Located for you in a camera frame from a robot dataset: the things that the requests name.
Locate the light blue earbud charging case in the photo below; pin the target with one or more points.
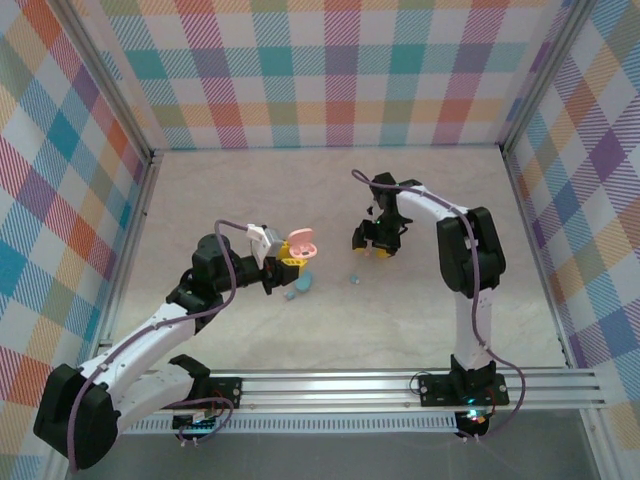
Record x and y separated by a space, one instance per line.
305 284

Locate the pink earbud charging case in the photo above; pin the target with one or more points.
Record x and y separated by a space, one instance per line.
301 235

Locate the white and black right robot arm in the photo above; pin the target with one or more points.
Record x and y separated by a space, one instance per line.
475 325

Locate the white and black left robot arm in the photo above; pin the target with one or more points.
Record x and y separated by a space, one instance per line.
145 335

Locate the aluminium side rail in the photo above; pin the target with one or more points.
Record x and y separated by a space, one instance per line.
141 210
539 250

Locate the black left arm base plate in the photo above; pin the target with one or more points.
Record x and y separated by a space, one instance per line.
230 390

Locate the aluminium mounting rail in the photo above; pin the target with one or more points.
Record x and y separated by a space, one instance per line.
325 392

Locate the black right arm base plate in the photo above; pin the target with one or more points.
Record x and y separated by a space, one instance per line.
435 392

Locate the aluminium frame post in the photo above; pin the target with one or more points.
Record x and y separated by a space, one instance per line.
111 75
544 75

